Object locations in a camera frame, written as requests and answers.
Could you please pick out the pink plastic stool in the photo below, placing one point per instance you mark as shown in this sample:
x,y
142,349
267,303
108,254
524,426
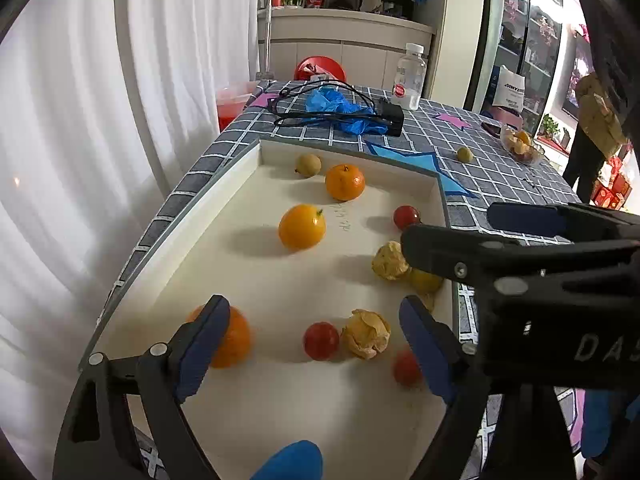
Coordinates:
x,y
511,119

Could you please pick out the round orange with stem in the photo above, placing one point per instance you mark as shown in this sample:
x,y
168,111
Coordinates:
x,y
523,137

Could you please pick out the white pole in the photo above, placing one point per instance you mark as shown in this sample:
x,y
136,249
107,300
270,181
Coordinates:
x,y
267,20

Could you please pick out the glass door display cabinet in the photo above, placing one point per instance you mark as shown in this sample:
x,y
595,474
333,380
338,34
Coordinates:
x,y
530,10

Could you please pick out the tan round longan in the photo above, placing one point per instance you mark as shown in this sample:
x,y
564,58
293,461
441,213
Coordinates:
x,y
307,165

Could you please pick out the white curtain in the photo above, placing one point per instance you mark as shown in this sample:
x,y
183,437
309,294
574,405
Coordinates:
x,y
100,135

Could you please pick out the red plastic tub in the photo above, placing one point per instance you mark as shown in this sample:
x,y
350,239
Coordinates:
x,y
232,107

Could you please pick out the red tomato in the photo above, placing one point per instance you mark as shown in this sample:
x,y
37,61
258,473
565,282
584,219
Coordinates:
x,y
406,367
321,341
406,216

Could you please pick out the husked physalis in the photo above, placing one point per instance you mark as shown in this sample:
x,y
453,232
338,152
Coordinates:
x,y
366,333
390,260

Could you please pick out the white shallow tray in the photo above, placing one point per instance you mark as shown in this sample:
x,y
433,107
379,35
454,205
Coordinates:
x,y
300,400

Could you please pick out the clear plastic bottle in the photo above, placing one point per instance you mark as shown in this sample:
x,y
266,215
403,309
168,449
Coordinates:
x,y
410,80

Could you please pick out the small yellow-green citrus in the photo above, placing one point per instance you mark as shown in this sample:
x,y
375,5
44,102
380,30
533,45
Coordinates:
x,y
465,154

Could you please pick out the orange tangerine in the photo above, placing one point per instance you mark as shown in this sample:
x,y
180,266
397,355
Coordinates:
x,y
235,340
345,182

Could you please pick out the red plastic stool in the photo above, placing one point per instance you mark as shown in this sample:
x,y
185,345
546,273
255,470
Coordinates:
x,y
320,67

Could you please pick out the small potted plant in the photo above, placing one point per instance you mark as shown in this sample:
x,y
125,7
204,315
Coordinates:
x,y
550,126

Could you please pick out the smooth yellow berry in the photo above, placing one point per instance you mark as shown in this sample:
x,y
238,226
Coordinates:
x,y
426,282

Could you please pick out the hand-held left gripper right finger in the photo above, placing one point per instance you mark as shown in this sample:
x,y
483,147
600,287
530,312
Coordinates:
x,y
425,350

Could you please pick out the person's right hand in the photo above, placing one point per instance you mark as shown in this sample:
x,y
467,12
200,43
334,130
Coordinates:
x,y
602,425

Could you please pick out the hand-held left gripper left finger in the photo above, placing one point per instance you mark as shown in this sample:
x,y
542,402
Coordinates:
x,y
200,355

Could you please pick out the white counter cabinet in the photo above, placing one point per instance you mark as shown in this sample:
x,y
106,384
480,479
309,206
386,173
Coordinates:
x,y
350,40

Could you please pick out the stack of red gift boxes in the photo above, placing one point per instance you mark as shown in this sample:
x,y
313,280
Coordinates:
x,y
612,187

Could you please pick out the person's left hand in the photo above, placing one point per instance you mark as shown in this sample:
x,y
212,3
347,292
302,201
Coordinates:
x,y
292,462

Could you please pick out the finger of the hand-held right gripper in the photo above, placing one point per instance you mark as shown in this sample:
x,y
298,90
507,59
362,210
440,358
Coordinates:
x,y
525,219
450,252

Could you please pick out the heap of golden berries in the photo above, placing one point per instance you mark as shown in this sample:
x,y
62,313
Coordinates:
x,y
515,147

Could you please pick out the white shopping bag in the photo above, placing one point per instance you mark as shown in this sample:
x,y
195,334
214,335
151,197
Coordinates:
x,y
507,87

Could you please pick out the clear glass bowl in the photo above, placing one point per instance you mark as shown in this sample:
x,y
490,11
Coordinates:
x,y
531,158

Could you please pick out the yellow-orange persimmon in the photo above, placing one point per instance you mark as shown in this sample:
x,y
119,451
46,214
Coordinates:
x,y
302,226

